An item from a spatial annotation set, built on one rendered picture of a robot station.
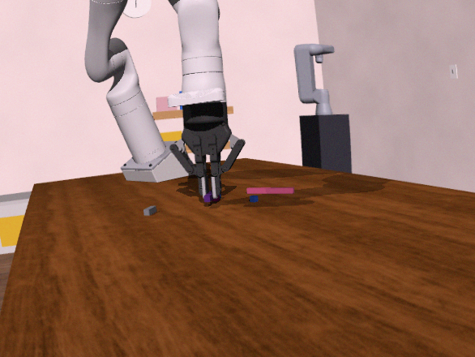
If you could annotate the pink rod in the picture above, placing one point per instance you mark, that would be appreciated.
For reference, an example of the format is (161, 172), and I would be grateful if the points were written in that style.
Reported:
(270, 190)

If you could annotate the purple rod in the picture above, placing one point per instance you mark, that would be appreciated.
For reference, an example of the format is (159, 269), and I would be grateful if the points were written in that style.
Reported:
(208, 197)

